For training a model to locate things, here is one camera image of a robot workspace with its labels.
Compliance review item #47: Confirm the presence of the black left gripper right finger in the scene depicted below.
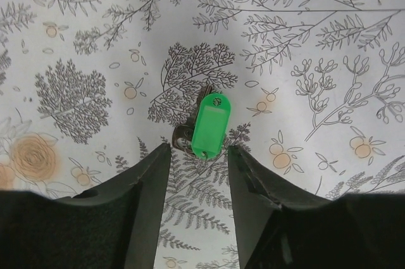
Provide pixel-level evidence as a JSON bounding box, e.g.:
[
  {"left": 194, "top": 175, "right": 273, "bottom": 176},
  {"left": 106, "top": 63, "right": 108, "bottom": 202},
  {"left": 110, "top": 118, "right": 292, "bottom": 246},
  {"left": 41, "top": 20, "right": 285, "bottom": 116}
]
[{"left": 228, "top": 146, "right": 404, "bottom": 268}]

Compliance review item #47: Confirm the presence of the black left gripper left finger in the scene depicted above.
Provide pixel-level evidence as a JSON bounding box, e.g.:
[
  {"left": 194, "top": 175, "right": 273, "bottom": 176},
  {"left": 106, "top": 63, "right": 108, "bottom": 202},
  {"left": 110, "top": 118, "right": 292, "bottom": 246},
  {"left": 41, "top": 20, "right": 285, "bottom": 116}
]
[{"left": 1, "top": 143, "right": 171, "bottom": 268}]

